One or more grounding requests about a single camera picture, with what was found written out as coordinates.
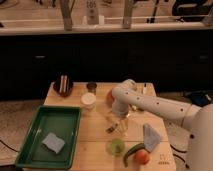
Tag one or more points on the silver fork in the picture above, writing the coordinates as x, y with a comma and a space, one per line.
112, 128

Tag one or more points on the white cup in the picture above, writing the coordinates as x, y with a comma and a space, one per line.
88, 100

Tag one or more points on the small dark cup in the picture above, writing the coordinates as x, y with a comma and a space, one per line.
91, 87

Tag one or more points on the knife on table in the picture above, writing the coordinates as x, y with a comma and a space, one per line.
144, 88

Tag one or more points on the green cup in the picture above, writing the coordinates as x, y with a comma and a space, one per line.
115, 146

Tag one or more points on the green plastic tray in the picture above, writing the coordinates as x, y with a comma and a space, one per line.
64, 123

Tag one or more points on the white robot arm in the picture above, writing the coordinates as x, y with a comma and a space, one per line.
197, 120

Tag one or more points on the blue sponge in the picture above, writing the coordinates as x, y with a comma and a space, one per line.
54, 143

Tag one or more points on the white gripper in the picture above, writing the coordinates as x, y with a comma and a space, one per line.
120, 109

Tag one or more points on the orange fruit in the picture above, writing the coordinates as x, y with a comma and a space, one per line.
109, 98

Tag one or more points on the blue folded cloth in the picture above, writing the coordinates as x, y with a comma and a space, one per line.
151, 137

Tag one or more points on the orange tomato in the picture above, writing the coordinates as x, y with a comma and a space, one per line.
142, 157

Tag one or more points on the green cucumber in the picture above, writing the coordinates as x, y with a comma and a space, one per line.
131, 151

